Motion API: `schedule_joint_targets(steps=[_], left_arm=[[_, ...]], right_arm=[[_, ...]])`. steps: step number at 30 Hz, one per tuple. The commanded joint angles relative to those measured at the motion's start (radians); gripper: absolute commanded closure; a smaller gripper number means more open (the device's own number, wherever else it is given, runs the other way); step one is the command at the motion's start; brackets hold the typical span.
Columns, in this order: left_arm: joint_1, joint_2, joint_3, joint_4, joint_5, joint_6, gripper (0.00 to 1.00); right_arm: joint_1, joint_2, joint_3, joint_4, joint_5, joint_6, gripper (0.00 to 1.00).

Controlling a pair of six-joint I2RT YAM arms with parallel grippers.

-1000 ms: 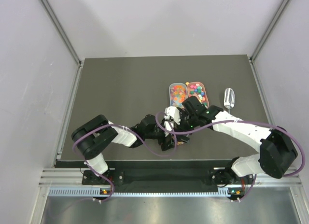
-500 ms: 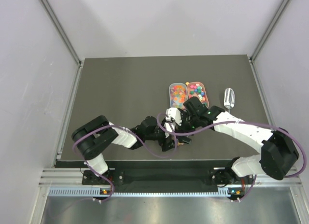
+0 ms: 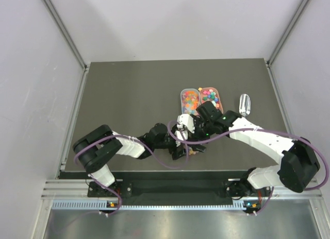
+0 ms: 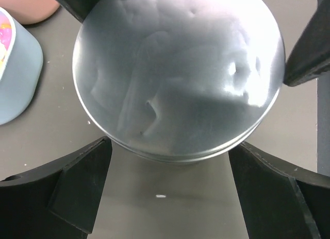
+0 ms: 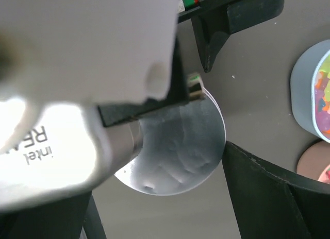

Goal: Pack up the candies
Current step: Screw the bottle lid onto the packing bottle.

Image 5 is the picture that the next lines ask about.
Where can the blue tray of translucent candies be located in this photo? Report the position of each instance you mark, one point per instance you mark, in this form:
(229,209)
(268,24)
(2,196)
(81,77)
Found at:
(302,87)

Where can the pink tray of opaque candies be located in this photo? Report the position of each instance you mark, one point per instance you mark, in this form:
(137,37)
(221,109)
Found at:
(314,162)

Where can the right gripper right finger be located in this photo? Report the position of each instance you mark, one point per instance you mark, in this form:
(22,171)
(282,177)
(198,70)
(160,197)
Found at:
(272,202)

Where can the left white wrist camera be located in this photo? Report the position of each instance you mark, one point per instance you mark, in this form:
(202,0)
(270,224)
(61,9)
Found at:
(60,60)

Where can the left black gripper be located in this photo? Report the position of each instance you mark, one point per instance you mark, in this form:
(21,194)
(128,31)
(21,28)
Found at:
(213,21)

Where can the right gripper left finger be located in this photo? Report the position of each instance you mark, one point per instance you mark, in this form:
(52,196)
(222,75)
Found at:
(75,217)

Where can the clear round jar lid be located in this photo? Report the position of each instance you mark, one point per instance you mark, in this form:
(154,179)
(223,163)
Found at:
(182,147)

